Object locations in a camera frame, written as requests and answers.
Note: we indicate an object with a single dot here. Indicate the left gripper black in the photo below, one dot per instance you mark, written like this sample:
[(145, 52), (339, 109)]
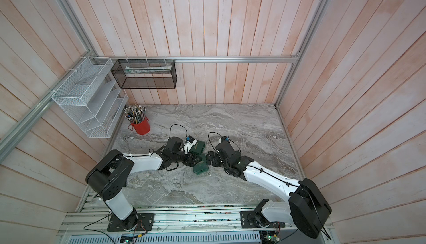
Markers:
[(192, 163)]

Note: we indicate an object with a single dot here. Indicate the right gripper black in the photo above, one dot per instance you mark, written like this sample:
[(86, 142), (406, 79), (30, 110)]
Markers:
[(217, 155)]

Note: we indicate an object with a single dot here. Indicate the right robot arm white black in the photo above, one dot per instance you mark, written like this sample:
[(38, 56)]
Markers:
[(302, 203)]

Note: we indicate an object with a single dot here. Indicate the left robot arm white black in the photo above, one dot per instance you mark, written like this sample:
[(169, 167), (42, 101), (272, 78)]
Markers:
[(109, 176)]

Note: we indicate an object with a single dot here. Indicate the left green jewelry box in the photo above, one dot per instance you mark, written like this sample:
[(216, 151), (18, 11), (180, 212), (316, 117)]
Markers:
[(197, 148)]

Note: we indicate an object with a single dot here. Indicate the red pencil cup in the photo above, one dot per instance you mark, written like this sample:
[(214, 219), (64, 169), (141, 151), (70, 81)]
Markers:
[(142, 128)]

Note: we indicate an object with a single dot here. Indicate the pencils bundle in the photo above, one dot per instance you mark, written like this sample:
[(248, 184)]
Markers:
[(135, 113)]

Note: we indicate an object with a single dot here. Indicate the black mesh basket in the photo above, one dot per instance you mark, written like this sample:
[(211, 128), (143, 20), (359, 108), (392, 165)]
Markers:
[(145, 73)]

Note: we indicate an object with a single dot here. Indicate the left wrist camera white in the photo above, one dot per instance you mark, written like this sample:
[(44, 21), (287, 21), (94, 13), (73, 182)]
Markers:
[(189, 143)]

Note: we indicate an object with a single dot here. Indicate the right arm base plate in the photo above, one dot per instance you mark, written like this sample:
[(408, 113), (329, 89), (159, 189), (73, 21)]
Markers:
[(253, 219)]

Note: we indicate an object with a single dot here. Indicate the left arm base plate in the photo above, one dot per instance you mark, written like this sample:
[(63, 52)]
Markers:
[(135, 221)]

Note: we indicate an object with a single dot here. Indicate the white wire mesh shelf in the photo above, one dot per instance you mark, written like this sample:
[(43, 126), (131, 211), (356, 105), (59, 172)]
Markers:
[(90, 100)]

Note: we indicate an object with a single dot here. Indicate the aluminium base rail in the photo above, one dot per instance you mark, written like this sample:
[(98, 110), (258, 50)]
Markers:
[(190, 218)]

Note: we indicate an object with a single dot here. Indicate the aluminium frame rail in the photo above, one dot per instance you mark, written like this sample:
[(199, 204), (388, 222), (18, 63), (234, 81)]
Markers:
[(213, 59)]

